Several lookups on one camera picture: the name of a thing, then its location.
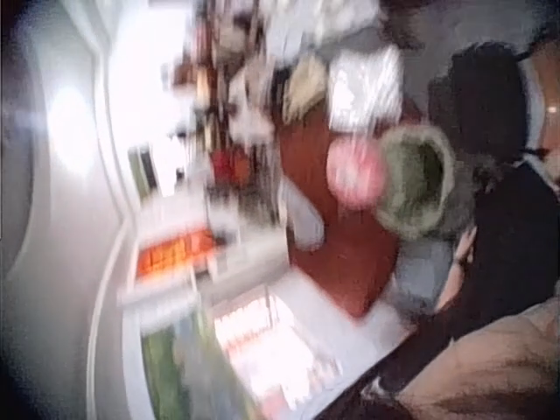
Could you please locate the white sheet with red print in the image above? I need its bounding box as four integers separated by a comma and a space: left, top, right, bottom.
212, 283, 373, 415

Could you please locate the beige cloth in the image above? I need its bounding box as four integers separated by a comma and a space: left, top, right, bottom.
282, 55, 332, 126

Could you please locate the cluttered shelf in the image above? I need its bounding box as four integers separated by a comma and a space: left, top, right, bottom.
161, 0, 285, 211

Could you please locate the green packet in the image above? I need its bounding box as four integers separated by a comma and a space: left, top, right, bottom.
142, 321, 189, 420

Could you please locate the pink round object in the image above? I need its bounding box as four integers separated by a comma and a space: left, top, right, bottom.
325, 138, 387, 208

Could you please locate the light blue cloth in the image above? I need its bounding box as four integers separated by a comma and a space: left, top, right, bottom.
392, 239, 456, 317

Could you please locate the white plastic bag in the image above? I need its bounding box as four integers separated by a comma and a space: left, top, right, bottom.
326, 45, 404, 133

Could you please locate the red-brown mat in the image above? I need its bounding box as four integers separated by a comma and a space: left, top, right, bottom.
276, 99, 406, 321

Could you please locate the green fuzzy bag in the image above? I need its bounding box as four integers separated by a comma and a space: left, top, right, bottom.
374, 125, 457, 242

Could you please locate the grey white pouch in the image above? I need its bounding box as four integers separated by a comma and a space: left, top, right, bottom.
282, 181, 327, 254

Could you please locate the orange and white box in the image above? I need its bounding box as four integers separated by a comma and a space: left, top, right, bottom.
130, 227, 220, 285

